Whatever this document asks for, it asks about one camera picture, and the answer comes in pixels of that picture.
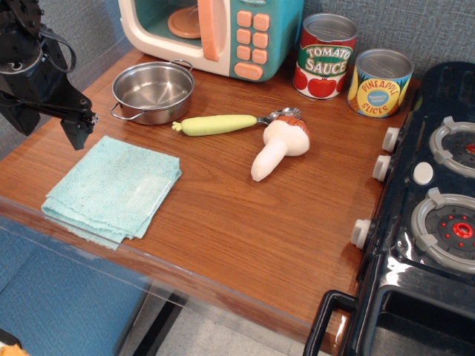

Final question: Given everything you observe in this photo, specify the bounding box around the tomato sauce can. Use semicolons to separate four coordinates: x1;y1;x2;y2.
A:
293;13;358;99

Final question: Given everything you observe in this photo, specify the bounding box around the white plush mushroom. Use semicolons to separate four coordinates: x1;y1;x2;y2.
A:
251;116;311;182

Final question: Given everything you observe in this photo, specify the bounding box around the small steel pot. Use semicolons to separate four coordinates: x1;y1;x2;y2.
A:
110;59;195;125

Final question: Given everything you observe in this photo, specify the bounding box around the green carrot-handle spoon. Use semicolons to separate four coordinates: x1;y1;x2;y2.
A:
171;108;301;136

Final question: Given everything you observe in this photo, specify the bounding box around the orange plush object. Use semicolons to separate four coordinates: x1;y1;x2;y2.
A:
0;344;28;356

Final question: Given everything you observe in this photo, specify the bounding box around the pineapple slices can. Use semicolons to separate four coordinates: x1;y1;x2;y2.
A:
347;48;414;118

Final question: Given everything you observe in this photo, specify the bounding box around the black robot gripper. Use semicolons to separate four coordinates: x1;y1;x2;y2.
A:
1;37;97;151

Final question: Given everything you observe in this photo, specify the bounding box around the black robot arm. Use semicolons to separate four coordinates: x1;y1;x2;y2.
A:
1;1;97;151

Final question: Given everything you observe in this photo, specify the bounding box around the teal toy microwave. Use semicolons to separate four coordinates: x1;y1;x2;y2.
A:
119;1;304;82

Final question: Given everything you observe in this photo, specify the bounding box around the black toy stove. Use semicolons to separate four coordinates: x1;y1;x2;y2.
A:
304;62;474;355

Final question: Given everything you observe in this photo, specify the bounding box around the light blue folded cloth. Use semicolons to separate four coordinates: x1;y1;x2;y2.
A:
42;136;181;250

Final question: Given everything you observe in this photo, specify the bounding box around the orange microwave turntable plate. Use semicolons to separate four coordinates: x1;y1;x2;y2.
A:
168;5;200;39

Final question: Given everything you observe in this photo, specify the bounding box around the black cable loop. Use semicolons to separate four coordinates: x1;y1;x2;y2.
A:
39;24;77;73

